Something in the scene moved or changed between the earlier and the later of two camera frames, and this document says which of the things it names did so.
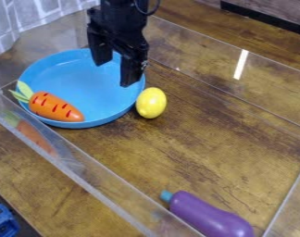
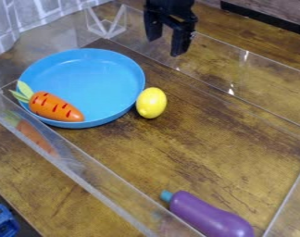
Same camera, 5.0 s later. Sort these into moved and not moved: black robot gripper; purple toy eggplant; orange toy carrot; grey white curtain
Moved: black robot gripper
Not moved: purple toy eggplant; orange toy carrot; grey white curtain
